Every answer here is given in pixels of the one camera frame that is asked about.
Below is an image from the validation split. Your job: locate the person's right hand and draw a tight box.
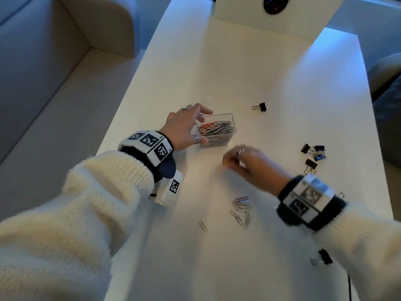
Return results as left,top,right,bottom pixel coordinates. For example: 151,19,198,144
215,145,294,197

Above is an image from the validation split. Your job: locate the person's left hand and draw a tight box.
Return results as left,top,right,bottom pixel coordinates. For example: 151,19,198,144
159,103,213,153

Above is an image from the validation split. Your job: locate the pile of coloured paper clips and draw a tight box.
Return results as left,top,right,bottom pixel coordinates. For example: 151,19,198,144
197,121,235,145
198,196,253,233

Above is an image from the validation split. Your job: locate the transparent box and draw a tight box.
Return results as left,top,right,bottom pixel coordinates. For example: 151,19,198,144
195,113,237,149

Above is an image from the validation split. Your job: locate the group of black binder clips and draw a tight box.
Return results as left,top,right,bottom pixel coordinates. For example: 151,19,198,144
300,143,346,267

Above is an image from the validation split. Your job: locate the person's left forearm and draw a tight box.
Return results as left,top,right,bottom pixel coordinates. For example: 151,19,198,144
0,150,156,301

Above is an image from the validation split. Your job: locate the left marker wristband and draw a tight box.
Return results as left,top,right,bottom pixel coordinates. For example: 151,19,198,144
117,130,176,182

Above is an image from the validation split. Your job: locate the marker wristband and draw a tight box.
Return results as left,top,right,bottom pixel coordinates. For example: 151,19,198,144
117,130,176,182
276,173,347,232

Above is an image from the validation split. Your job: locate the right marker wristband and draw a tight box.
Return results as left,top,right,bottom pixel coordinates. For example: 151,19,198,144
276,173,347,232

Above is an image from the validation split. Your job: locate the white socket panel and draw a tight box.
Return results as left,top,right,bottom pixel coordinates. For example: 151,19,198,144
214,0,347,41

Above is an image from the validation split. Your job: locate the long beige sofa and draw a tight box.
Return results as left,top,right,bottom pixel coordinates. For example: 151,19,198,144
0,0,142,223

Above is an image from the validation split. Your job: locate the silver-rimmed round socket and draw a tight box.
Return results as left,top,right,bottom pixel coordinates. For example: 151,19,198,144
262,0,291,15

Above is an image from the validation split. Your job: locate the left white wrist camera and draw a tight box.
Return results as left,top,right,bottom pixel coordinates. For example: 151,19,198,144
150,170,183,207

